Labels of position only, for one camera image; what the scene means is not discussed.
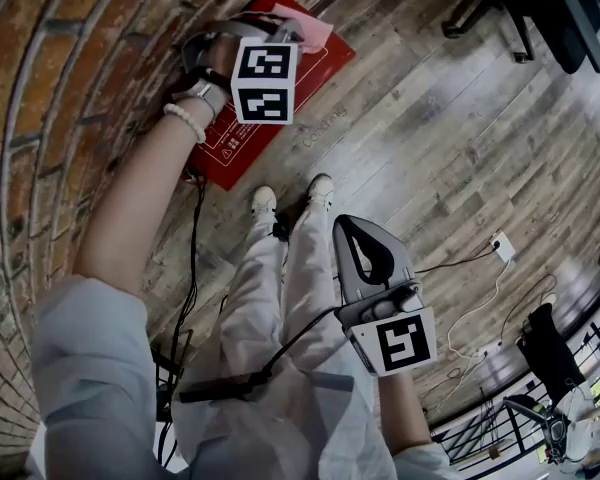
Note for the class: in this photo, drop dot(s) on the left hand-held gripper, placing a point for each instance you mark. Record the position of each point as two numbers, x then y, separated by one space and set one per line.
265 83

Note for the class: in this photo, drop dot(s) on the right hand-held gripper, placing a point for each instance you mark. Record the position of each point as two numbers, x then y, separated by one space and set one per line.
405 340

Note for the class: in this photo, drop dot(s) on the pink cloth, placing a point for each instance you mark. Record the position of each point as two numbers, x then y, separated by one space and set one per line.
315 30

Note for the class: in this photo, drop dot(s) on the red fire extinguisher box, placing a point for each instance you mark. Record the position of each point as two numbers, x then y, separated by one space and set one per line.
325 68

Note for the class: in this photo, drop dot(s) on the person's right forearm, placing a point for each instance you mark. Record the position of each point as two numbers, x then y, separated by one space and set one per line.
405 413

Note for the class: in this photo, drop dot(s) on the person's left forearm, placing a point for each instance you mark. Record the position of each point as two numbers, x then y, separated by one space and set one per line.
140 208

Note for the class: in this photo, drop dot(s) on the person's left hand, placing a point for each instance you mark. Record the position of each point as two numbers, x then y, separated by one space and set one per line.
222 58

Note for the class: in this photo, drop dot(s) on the person's right white shoe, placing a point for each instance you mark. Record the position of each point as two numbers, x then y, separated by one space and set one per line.
321 190

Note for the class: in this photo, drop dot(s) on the person's white shoe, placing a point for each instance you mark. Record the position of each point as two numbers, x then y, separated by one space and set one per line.
321 190
264 200

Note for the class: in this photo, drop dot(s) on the person's white trousers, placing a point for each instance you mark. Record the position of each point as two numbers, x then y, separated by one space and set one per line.
265 288

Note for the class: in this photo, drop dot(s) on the person's left white shoe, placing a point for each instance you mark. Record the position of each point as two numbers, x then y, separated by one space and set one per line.
264 200

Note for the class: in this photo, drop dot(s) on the white power strip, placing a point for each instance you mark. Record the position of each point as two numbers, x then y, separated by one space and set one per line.
503 246

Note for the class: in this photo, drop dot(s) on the white power adapter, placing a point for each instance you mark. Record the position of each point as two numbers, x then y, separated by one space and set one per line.
490 353

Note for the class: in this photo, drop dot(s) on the black battery pack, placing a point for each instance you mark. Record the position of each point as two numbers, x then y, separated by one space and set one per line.
220 388

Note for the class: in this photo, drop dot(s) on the black metal railing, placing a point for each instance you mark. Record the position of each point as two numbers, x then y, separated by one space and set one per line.
510 428

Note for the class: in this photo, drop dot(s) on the black office chair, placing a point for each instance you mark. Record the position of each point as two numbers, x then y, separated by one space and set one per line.
555 18

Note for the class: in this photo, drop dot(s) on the person in white shirt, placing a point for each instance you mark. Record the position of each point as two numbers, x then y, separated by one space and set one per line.
105 368

